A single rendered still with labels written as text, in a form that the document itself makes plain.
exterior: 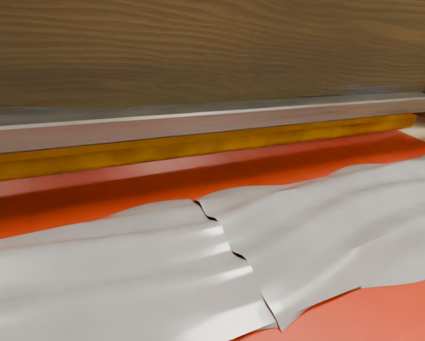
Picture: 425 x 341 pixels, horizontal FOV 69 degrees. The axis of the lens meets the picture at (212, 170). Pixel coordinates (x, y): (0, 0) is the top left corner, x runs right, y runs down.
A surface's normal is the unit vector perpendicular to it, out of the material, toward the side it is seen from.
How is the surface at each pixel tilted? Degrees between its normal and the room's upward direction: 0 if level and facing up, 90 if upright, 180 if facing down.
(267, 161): 0
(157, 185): 0
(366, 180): 26
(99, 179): 0
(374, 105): 90
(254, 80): 90
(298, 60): 90
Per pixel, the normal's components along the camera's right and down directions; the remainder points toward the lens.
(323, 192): 0.26, -0.68
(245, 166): 0.08, -0.87
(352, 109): 0.43, 0.47
